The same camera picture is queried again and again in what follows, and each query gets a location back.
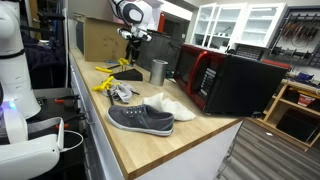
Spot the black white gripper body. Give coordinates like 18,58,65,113
117,27,152,53

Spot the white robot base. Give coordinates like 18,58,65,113
0,0,74,180

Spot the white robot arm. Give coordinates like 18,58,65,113
108,0,152,50

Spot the cardboard box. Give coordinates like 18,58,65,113
74,14,128,62

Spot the metal cylinder cup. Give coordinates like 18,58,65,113
149,59,168,86

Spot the grey cloth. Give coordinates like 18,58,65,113
110,83,135,103

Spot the white crumpled cloth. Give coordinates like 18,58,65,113
142,93,196,121

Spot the white glass-door cabinet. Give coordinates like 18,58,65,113
190,3,287,50

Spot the dark grey sneaker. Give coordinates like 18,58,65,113
107,105,174,136

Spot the red black microwave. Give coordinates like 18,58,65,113
174,44,287,116

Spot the black pegboard with tools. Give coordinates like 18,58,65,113
268,5,320,68

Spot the wooden shelf unit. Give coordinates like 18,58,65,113
250,80,320,151

